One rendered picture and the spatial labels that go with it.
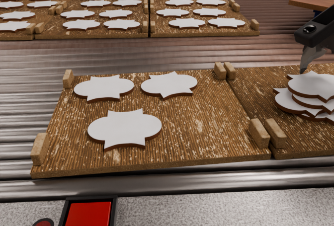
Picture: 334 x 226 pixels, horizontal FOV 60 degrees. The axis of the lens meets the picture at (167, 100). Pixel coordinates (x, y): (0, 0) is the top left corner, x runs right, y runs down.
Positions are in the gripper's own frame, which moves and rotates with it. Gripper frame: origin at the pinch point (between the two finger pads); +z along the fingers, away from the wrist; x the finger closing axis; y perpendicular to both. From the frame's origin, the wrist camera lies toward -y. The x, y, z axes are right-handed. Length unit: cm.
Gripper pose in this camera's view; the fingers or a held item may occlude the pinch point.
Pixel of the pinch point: (318, 84)
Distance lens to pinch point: 72.7
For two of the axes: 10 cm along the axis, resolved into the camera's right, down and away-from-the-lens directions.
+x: -3.3, -4.9, 8.1
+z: 0.0, 8.5, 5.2
